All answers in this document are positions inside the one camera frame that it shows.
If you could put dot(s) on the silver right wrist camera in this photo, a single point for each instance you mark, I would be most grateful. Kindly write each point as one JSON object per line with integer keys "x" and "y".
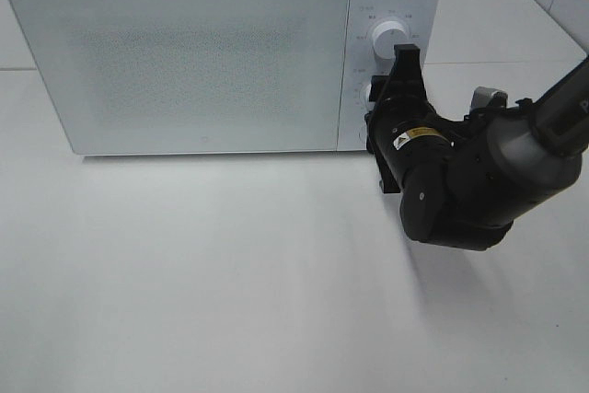
{"x": 484, "y": 97}

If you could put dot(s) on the round white door button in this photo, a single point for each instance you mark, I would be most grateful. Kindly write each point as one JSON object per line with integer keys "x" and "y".
{"x": 363, "y": 134}

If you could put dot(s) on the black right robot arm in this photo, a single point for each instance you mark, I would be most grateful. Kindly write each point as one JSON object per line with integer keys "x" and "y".
{"x": 463, "y": 183}

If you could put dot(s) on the white microwave door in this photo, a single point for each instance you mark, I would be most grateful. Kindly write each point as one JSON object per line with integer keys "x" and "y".
{"x": 150, "y": 77}

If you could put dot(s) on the white round knob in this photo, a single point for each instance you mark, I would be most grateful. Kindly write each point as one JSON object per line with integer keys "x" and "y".
{"x": 386, "y": 34}
{"x": 366, "y": 96}

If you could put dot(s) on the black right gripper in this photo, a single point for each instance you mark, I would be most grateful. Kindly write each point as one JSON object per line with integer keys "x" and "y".
{"x": 412, "y": 143}

